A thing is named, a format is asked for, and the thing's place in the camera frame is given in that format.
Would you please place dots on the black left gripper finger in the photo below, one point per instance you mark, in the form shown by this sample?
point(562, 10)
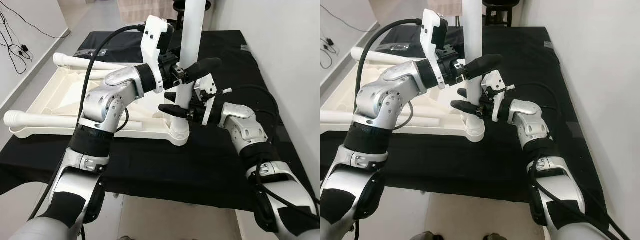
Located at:
point(484, 65)
point(205, 68)

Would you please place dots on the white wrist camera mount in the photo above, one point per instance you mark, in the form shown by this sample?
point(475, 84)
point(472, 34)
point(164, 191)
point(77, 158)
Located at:
point(430, 40)
point(495, 80)
point(150, 40)
point(205, 85)

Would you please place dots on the white plastic table top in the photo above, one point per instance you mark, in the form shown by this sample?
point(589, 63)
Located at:
point(350, 95)
point(55, 100)

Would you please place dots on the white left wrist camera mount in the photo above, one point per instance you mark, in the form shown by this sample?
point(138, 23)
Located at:
point(150, 40)
point(430, 40)

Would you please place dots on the robot right leg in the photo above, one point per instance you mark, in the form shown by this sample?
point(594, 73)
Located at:
point(493, 236)

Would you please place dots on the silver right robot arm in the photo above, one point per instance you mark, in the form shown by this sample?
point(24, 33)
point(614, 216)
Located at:
point(245, 127)
point(530, 125)

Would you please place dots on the robot grey torso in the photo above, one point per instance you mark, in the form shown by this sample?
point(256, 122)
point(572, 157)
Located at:
point(40, 231)
point(330, 232)

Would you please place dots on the robot left leg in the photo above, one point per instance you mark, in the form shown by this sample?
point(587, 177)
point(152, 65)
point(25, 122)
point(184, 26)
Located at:
point(433, 236)

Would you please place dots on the grey tape piece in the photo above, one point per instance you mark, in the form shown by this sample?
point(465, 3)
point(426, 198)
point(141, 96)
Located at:
point(245, 48)
point(575, 131)
point(281, 133)
point(547, 45)

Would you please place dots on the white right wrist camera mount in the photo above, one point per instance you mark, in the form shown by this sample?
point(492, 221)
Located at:
point(495, 80)
point(205, 85)

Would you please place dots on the beige striped cloth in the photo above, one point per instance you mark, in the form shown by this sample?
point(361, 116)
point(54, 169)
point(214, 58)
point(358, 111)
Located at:
point(145, 10)
point(445, 6)

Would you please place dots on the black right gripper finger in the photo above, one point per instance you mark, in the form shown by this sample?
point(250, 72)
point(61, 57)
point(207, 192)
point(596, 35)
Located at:
point(172, 110)
point(462, 106)
point(464, 93)
point(170, 96)

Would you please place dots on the black wooden stool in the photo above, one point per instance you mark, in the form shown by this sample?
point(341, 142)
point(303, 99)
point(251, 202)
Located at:
point(500, 5)
point(176, 7)

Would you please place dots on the robot leg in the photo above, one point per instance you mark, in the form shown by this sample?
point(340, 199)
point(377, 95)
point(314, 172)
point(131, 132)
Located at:
point(433, 236)
point(493, 236)

